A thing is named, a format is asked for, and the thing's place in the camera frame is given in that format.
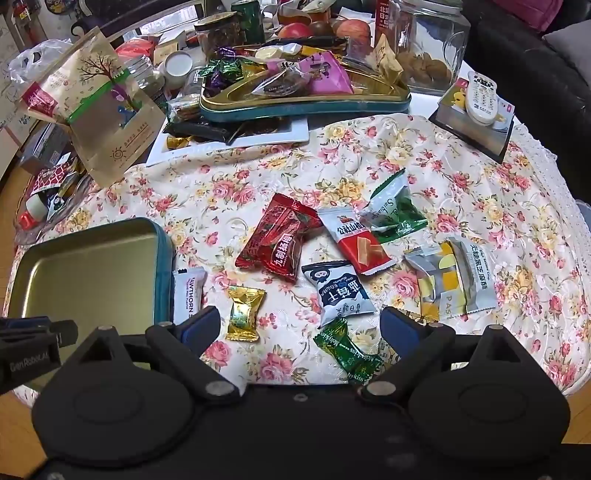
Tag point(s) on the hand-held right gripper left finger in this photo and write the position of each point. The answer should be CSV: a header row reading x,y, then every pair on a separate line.
x,y
198,327

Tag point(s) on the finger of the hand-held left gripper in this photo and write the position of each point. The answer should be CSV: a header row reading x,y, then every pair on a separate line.
x,y
64,333
23,321

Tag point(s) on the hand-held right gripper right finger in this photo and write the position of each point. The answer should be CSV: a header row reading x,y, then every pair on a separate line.
x,y
397,332

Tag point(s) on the gold foil candy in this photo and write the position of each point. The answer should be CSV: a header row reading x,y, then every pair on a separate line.
x,y
244,314

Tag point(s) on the green foil candy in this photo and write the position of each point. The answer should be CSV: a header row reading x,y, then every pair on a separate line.
x,y
351,355

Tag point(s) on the shallow gold tin tray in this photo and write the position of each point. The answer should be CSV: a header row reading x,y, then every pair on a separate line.
x,y
92,277

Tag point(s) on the yellow grey snack packet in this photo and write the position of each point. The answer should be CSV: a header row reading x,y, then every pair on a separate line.
x,y
434,281

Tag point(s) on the white red snack packet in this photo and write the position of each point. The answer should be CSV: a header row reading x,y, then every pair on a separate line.
x,y
355,240

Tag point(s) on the red strawberry candy packet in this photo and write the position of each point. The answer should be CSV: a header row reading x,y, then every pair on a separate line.
x,y
277,237

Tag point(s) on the green white snack packet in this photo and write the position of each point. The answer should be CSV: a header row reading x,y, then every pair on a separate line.
x,y
392,207

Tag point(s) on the white snack stick packet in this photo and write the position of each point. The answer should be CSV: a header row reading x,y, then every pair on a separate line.
x,y
189,295

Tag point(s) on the glass dish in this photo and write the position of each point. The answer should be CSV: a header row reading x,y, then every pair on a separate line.
x,y
37,233

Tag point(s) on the white wrapped roll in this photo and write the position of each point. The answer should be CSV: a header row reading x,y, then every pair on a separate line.
x,y
37,205

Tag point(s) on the red lattice print packet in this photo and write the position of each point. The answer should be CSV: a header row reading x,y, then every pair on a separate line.
x,y
51,177

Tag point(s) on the floral tablecloth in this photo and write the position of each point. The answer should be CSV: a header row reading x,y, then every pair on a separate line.
x,y
277,184

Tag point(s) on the grey cardboard box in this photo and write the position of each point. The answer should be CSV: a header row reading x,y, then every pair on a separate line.
x,y
44,147

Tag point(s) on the gold wrapped chocolate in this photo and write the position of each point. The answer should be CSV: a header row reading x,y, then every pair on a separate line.
x,y
178,141

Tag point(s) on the black plastic tray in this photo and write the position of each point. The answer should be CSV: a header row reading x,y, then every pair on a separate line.
x,y
207,130

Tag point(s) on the white rectangular tray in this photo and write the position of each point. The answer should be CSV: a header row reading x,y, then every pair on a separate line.
x,y
277,131

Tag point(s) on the duck print box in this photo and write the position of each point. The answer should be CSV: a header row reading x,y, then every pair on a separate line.
x,y
471,134

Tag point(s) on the clear cookie packet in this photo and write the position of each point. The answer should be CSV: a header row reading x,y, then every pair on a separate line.
x,y
184,108

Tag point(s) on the kraft paper bag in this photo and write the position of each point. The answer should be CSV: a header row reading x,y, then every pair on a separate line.
x,y
106,115

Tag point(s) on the clear glass jar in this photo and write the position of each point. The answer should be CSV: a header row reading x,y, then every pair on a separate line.
x,y
195,83

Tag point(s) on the candy-filled teal tin tray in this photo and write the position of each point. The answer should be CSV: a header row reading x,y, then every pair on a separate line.
x,y
304,104

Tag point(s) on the white remote control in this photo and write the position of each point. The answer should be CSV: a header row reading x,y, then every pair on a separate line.
x,y
480,97

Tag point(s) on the small glass jar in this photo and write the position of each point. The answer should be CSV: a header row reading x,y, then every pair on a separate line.
x,y
143,78

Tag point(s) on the white plastic bag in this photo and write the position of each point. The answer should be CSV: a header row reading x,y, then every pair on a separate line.
x,y
37,64

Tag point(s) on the clear wrapped dark snack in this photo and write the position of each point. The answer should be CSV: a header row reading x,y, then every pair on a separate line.
x,y
279,82

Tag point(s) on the white cup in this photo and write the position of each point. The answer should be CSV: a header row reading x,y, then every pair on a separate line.
x,y
179,67

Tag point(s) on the black sofa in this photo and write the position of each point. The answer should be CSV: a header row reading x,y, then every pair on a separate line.
x,y
545,115

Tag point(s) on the pink snack packet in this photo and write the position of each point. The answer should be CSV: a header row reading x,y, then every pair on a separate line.
x,y
325,74

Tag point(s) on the tan snack packet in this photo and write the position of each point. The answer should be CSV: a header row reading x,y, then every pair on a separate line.
x,y
388,62

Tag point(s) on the glass cookie jar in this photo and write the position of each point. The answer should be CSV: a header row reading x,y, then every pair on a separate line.
x,y
434,50

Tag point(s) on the white yellow candy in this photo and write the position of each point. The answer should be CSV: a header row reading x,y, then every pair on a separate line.
x,y
277,51

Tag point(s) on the clear nut jar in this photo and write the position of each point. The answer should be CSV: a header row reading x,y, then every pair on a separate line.
x,y
214,37

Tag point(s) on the red apple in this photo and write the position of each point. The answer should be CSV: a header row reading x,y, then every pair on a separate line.
x,y
295,31
355,30

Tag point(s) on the green can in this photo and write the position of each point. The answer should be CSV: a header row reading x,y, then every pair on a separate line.
x,y
249,21

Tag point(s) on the red canister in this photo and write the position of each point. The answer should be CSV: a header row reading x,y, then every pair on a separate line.
x,y
385,21

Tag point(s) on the brown kiwi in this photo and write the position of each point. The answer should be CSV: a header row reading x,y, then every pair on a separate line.
x,y
322,28

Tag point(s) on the grey cushion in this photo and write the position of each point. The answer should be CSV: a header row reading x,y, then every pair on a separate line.
x,y
570,44

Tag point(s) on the pink cushion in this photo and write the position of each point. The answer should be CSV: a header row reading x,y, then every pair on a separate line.
x,y
533,11

